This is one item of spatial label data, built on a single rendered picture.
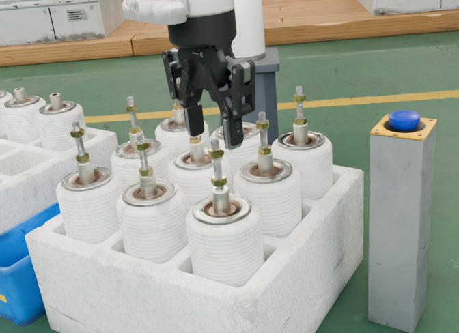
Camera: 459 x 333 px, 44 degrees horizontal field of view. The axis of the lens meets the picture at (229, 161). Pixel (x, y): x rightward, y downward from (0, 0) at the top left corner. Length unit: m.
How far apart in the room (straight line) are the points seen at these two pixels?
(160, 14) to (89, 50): 2.20
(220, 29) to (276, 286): 0.32
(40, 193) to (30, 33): 1.85
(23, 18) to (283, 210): 2.27
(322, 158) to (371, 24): 1.83
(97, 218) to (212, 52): 0.33
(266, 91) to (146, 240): 0.53
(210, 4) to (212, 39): 0.04
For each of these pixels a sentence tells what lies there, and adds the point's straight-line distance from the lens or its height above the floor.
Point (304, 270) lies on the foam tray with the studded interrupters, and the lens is 0.80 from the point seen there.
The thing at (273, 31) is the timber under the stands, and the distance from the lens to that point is 2.63.
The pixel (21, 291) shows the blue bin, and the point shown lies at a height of 0.07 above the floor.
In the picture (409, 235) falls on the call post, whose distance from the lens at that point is 0.81.
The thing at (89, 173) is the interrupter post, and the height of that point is 0.26.
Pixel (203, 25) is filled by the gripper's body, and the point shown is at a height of 0.49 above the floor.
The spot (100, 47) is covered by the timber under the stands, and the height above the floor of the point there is 0.05.
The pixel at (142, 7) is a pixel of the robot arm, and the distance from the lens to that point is 0.59.
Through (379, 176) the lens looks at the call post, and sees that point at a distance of 0.78.
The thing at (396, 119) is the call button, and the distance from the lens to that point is 0.76.
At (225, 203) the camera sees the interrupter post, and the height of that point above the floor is 0.26.
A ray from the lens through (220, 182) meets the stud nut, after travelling 0.69.
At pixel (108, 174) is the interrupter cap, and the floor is 0.25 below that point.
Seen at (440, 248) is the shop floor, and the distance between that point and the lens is 1.10.
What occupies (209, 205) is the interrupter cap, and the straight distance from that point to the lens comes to 0.73.
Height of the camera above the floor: 0.60
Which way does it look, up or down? 24 degrees down
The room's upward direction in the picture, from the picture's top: 6 degrees counter-clockwise
